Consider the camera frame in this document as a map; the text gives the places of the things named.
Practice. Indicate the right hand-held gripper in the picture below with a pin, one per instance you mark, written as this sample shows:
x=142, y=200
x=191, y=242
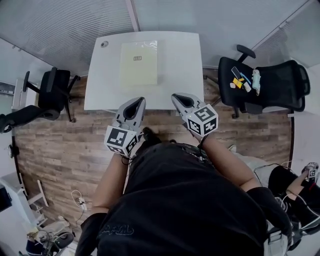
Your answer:
x=202, y=120

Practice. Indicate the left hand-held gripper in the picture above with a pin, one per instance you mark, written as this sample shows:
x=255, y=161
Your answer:
x=117, y=138

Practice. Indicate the pale yellow packet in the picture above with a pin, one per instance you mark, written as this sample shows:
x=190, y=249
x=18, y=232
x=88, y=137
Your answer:
x=138, y=72

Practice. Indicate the person's left forearm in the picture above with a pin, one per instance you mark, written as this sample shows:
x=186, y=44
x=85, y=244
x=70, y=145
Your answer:
x=111, y=185

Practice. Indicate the person's right forearm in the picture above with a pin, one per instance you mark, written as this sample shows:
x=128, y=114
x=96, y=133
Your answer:
x=230, y=167

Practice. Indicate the person's left black shoe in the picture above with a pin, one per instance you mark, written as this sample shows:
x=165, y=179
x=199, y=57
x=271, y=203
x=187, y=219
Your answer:
x=151, y=133

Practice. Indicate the person's black shoe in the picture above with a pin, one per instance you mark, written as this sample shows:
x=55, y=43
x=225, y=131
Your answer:
x=173, y=141
x=151, y=133

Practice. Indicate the white table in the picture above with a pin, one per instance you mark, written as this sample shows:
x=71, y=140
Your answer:
x=180, y=62

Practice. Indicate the person's right black shoe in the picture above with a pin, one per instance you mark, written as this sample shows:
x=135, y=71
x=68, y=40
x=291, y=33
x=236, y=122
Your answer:
x=173, y=141

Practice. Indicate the waist-worn electronics pack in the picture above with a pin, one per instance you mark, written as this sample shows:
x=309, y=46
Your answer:
x=193, y=151

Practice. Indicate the small white eraser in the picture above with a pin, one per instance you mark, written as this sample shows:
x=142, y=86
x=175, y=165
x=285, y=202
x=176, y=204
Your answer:
x=232, y=85

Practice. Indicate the black smartphone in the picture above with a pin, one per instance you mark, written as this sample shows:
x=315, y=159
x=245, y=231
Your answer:
x=235, y=72

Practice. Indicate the small white box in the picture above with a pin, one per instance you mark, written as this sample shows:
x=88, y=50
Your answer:
x=247, y=87

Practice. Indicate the blue pen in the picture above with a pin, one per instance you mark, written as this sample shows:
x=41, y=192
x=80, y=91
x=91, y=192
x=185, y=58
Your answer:
x=245, y=78

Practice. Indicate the pale green plush toy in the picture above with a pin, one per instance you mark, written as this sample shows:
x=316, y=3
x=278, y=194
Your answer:
x=256, y=81

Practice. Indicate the black mesh office chair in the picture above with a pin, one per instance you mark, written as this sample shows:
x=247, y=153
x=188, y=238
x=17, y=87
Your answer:
x=282, y=85

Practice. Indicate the person's black shirt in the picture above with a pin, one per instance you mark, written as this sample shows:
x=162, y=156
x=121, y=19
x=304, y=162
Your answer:
x=180, y=202

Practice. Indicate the white power strip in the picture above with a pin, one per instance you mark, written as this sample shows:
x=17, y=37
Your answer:
x=81, y=201

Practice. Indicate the white metal rack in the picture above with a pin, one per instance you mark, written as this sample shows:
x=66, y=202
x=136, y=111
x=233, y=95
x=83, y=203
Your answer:
x=22, y=200

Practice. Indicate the dark round stool seat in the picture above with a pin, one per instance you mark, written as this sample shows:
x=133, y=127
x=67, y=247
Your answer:
x=63, y=240

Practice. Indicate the black monitor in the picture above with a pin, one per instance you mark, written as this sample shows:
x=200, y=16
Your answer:
x=5, y=200

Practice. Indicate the gray backpack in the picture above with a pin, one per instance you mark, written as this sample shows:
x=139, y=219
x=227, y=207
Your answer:
x=277, y=242

